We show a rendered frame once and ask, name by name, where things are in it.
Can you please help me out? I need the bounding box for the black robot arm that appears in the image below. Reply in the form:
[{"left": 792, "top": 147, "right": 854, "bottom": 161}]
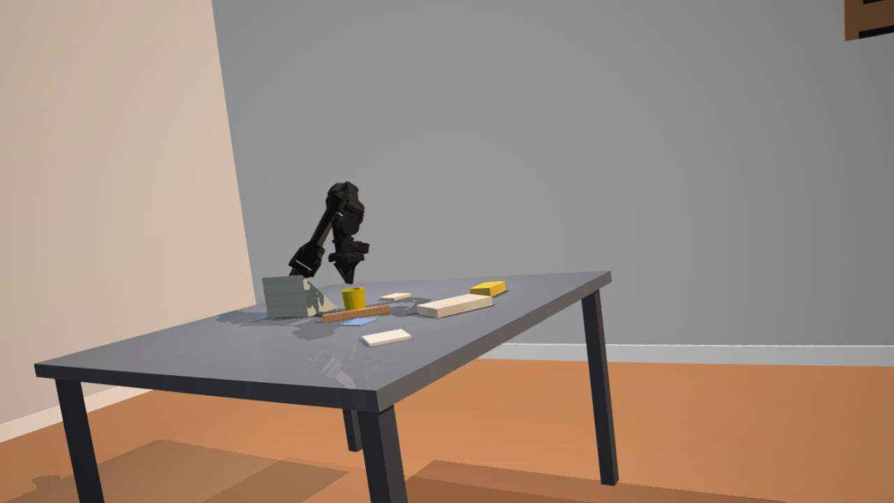
[{"left": 288, "top": 181, "right": 369, "bottom": 279}]

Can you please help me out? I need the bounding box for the yellow flat rectangular block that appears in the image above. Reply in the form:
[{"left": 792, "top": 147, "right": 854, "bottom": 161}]
[{"left": 470, "top": 282, "right": 506, "bottom": 297}]

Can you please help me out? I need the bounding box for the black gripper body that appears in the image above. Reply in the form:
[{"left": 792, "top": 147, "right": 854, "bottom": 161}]
[{"left": 328, "top": 235, "right": 365, "bottom": 263}]

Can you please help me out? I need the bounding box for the wooden plank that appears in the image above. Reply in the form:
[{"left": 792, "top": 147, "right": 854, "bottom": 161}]
[{"left": 323, "top": 305, "right": 390, "bottom": 323}]

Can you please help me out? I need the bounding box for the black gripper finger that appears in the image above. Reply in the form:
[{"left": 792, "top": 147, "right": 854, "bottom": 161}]
[
  {"left": 339, "top": 261, "right": 360, "bottom": 284},
  {"left": 333, "top": 263, "right": 348, "bottom": 284}
]

